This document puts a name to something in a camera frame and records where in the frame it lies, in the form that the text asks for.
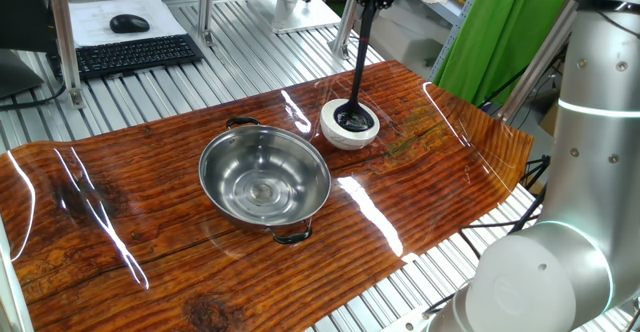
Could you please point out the black computer mouse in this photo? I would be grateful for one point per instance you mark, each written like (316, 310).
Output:
(129, 23)

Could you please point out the aluminium frame post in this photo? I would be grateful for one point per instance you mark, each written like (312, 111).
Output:
(62, 32)
(12, 282)
(206, 7)
(540, 62)
(347, 27)

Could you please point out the black monitor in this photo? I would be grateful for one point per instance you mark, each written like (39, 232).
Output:
(25, 12)

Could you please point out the black plastic ladle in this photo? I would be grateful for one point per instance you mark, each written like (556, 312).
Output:
(355, 119)

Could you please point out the brown cardboard box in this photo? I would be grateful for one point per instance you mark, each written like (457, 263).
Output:
(550, 117)

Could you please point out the white ceramic bowl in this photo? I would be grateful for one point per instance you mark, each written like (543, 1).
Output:
(345, 140)

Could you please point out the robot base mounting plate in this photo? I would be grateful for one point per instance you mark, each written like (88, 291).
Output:
(410, 323)

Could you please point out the black keyboard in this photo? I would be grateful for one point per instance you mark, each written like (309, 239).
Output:
(130, 54)

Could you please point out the glossy wood-grain mat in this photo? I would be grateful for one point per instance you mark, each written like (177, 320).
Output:
(175, 252)

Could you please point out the green cloth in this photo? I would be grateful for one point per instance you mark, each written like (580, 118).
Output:
(500, 32)

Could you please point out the white paper sheet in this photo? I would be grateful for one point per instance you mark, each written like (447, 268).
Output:
(100, 14)

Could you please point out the white perforated metal shelf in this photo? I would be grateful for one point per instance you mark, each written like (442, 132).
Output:
(440, 9)

